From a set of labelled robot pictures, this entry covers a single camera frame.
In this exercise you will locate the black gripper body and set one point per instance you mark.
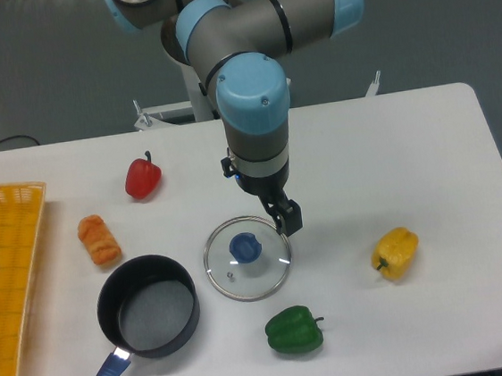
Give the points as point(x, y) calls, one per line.
point(264, 179)

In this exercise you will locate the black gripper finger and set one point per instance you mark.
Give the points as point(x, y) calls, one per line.
point(289, 214)
point(271, 209)

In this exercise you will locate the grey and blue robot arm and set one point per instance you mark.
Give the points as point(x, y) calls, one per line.
point(234, 50)

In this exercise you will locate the yellow bell pepper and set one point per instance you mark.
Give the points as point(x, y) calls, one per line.
point(394, 253)

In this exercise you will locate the green bell pepper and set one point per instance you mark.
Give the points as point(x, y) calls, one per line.
point(294, 331)

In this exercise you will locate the red bell pepper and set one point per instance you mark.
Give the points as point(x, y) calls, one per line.
point(143, 176)

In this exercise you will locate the glass lid with blue knob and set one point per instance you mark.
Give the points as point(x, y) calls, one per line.
point(246, 259)

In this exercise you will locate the orange croissant bread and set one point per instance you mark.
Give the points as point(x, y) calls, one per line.
point(98, 240)

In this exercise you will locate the yellow woven basket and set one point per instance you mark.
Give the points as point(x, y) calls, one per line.
point(21, 210)

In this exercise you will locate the black pot with blue handle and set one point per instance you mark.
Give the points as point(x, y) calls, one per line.
point(148, 307)

